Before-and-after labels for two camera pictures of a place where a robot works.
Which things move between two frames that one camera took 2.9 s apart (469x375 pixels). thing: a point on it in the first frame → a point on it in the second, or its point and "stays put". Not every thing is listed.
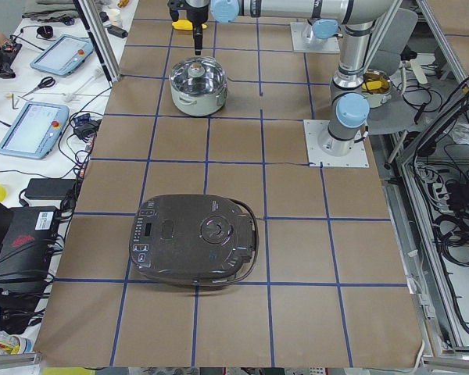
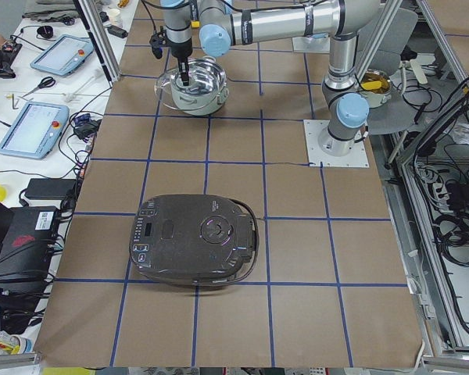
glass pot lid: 198,75 → 170,90
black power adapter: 49,188 stays put
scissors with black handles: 45,82 stays put
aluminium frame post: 98,33 stays put
